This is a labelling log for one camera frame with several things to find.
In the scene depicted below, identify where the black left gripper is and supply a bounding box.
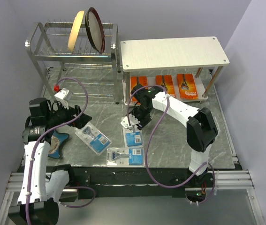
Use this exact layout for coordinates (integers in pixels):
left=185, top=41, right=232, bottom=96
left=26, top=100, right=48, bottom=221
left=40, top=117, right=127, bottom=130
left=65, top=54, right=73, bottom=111
left=46, top=99, right=91, bottom=128

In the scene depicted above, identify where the orange razor box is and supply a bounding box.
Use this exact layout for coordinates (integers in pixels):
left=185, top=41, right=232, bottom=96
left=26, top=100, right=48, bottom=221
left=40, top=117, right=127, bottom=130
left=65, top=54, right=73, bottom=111
left=155, top=75, right=175, bottom=98
left=130, top=76, right=148, bottom=93
left=176, top=74, right=198, bottom=100

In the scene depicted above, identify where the blue razor blister pack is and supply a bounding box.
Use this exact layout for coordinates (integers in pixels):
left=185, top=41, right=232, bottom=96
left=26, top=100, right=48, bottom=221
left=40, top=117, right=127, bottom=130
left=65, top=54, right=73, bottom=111
left=106, top=148, right=145, bottom=167
left=122, top=128, right=144, bottom=147
left=75, top=122, right=112, bottom=155

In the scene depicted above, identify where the blue razor blister pack front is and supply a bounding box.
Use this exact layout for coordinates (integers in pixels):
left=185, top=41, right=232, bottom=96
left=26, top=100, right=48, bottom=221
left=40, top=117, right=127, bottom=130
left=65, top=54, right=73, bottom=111
left=106, top=148, right=145, bottom=167

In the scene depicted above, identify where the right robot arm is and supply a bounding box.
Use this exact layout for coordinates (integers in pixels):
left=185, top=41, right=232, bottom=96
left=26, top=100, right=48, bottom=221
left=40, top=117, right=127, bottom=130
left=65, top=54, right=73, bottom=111
left=121, top=84, right=218, bottom=187

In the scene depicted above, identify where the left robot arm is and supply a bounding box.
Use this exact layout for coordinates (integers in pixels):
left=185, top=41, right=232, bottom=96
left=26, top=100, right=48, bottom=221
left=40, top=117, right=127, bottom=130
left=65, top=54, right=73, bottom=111
left=8, top=97, right=92, bottom=225

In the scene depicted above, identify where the white two-tier shelf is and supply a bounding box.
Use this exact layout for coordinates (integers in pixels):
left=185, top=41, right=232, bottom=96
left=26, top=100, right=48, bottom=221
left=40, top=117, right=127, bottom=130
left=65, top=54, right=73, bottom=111
left=120, top=37, right=229, bottom=105

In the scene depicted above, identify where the blue star-shaped dish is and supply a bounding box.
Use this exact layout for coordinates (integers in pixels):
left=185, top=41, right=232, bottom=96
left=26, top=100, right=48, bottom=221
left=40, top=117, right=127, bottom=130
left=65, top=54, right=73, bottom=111
left=48, top=131, right=69, bottom=159

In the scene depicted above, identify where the steel dish rack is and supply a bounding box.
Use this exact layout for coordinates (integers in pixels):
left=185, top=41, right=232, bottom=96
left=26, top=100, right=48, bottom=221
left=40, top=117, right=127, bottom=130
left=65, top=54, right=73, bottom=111
left=24, top=21, right=123, bottom=104

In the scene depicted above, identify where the dark brown plate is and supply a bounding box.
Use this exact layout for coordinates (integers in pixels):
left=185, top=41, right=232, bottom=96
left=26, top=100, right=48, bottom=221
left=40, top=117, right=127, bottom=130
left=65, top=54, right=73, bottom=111
left=85, top=7, right=105, bottom=54

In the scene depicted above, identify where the cream plate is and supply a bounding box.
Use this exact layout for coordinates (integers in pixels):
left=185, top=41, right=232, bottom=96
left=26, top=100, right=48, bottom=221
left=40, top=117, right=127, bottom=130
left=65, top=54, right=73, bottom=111
left=68, top=10, right=84, bottom=53

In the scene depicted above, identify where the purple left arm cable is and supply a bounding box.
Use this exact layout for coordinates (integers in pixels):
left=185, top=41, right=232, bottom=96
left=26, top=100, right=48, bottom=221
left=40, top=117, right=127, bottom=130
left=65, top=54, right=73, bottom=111
left=24, top=77, right=96, bottom=225

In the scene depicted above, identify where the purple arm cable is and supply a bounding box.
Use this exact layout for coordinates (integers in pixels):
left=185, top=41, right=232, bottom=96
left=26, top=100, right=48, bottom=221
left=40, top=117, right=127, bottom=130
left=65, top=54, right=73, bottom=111
left=126, top=84, right=215, bottom=204
left=24, top=77, right=96, bottom=225

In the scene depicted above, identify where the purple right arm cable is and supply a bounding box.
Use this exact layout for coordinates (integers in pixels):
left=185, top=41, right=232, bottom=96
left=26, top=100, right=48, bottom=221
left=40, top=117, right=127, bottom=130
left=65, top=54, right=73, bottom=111
left=126, top=84, right=215, bottom=204

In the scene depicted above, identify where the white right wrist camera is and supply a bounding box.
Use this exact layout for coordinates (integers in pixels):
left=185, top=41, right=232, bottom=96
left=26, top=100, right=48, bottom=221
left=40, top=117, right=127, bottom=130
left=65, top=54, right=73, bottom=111
left=121, top=114, right=140, bottom=129

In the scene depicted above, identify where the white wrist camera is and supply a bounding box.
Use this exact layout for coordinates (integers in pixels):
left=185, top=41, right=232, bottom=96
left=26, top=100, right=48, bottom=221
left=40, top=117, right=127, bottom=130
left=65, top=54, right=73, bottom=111
left=54, top=88, right=72, bottom=109
left=121, top=114, right=140, bottom=129

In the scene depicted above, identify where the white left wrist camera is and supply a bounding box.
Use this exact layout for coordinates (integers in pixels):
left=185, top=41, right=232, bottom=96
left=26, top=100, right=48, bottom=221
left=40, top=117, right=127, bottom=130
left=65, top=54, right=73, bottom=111
left=54, top=88, right=72, bottom=109

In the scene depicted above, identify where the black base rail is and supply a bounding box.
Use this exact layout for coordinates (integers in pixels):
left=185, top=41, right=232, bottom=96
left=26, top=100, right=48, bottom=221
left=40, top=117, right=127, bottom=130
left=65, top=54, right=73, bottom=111
left=68, top=167, right=214, bottom=200

